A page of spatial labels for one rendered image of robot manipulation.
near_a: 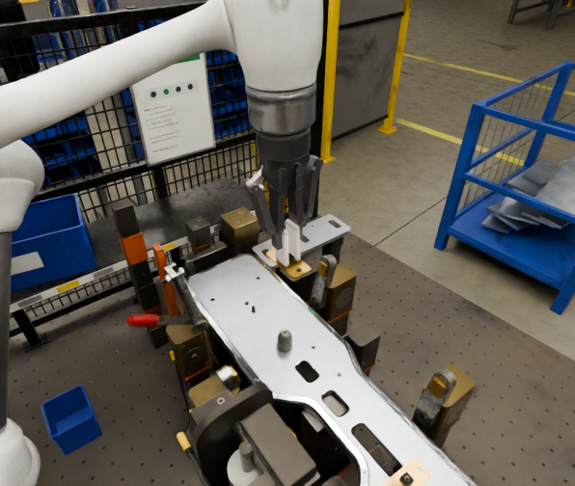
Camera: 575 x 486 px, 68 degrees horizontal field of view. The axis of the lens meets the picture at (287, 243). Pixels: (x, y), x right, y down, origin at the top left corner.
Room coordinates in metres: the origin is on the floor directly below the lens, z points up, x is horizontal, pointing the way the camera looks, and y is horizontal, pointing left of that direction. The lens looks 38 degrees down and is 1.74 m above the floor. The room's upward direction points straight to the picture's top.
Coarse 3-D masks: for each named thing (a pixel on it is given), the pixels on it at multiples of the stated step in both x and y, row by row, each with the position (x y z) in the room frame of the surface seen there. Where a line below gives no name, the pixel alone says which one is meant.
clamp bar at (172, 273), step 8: (192, 264) 0.60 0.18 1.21; (168, 272) 0.58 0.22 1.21; (176, 272) 0.59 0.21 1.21; (184, 272) 0.59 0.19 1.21; (192, 272) 0.59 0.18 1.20; (168, 280) 0.57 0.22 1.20; (176, 280) 0.57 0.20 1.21; (184, 280) 0.58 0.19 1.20; (176, 288) 0.57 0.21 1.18; (184, 288) 0.58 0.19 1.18; (184, 296) 0.57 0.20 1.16; (192, 296) 0.58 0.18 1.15; (184, 304) 0.57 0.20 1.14; (192, 304) 0.58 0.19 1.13; (192, 312) 0.58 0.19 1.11; (192, 320) 0.58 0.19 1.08; (200, 320) 0.59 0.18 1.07
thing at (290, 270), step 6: (270, 252) 0.57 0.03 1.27; (270, 258) 0.56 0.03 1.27; (288, 258) 0.54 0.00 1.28; (282, 264) 0.54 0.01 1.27; (294, 264) 0.54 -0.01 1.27; (300, 264) 0.54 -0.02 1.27; (306, 264) 0.54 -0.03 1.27; (288, 270) 0.52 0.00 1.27; (294, 270) 0.52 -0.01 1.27; (306, 270) 0.52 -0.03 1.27; (294, 276) 0.51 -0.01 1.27; (300, 276) 0.51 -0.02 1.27
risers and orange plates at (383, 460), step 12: (288, 408) 0.49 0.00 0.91; (300, 408) 0.50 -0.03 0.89; (288, 420) 0.49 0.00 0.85; (300, 420) 0.50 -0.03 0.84; (300, 432) 0.50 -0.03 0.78; (372, 456) 0.41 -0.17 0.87; (384, 456) 0.41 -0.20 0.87; (348, 468) 0.40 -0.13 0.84; (384, 468) 0.39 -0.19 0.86; (348, 480) 0.36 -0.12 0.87
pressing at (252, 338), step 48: (192, 288) 0.76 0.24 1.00; (240, 288) 0.76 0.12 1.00; (288, 288) 0.76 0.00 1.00; (240, 336) 0.61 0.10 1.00; (336, 336) 0.61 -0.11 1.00; (288, 384) 0.49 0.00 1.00; (336, 384) 0.49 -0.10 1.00; (336, 432) 0.39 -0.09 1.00; (384, 432) 0.39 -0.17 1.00; (384, 480) 0.31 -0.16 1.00; (432, 480) 0.31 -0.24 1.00
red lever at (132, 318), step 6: (126, 318) 0.53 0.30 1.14; (132, 318) 0.53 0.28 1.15; (138, 318) 0.53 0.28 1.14; (144, 318) 0.54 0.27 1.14; (150, 318) 0.54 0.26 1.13; (156, 318) 0.55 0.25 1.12; (162, 318) 0.56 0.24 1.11; (168, 318) 0.56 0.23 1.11; (174, 318) 0.57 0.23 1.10; (180, 318) 0.58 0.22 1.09; (186, 318) 0.58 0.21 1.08; (132, 324) 0.52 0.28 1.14; (138, 324) 0.53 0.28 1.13; (144, 324) 0.53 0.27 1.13; (150, 324) 0.54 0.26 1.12; (156, 324) 0.55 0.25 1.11; (162, 324) 0.55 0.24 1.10; (168, 324) 0.56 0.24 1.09; (174, 324) 0.57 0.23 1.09; (180, 324) 0.57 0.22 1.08; (186, 324) 0.58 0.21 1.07; (192, 324) 0.59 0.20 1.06
